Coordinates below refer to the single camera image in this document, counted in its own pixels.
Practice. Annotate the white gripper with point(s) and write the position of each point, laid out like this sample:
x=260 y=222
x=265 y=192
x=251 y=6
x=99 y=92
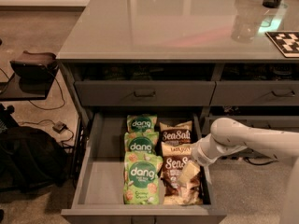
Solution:
x=199 y=156

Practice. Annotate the brown sea salt bag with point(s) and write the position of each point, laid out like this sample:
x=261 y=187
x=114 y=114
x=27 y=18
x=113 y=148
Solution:
x=175 y=158
x=176 y=135

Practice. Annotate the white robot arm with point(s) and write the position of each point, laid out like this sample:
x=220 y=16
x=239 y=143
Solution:
x=228 y=136

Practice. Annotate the front green dang bag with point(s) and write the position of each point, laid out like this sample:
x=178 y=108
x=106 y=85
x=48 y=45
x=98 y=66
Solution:
x=141 y=178

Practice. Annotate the green dang bag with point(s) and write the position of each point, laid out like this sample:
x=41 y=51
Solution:
x=141 y=142
x=141 y=123
x=141 y=178

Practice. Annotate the middle green dang bag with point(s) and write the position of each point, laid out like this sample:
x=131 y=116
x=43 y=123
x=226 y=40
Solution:
x=141 y=142

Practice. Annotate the back green dang bag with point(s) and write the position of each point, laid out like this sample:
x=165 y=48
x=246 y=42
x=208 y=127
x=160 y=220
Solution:
x=141 y=123

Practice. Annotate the grey top right drawer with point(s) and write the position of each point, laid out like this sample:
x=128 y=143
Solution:
x=256 y=93

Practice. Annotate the open grey middle drawer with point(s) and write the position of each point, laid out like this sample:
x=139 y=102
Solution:
x=98 y=198

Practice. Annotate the grey top left drawer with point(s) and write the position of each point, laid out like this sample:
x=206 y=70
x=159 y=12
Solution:
x=144 y=92

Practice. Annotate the grey counter cabinet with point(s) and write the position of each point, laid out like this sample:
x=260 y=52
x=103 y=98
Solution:
x=201 y=40

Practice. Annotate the black power adapter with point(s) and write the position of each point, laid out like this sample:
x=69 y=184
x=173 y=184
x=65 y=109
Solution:
x=58 y=127

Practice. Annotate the checkered marker board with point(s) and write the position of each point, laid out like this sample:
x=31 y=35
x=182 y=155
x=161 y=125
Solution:
x=287 y=42

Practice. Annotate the black backpack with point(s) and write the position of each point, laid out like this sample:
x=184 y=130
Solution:
x=32 y=157

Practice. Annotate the dark pouch on table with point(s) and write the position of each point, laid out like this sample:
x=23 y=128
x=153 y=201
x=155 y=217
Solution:
x=35 y=66

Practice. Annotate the black side table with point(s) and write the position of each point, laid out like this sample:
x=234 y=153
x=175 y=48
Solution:
x=19 y=89

